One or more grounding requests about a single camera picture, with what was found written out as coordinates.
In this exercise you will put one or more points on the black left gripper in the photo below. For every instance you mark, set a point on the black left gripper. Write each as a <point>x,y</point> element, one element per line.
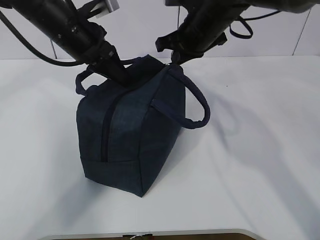
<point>99,53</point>

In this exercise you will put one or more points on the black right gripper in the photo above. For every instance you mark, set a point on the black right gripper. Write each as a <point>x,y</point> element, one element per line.
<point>195,36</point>

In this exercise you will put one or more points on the navy blue insulated bag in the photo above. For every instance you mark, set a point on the navy blue insulated bag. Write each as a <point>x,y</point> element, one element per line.
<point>125,134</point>

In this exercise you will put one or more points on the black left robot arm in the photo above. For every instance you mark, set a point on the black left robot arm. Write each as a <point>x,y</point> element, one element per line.
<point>69,27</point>

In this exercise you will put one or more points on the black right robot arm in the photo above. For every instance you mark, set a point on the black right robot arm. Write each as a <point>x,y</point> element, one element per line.
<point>228,11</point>

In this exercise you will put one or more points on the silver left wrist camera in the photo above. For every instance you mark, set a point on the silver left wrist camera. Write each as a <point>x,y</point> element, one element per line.
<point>110,6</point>

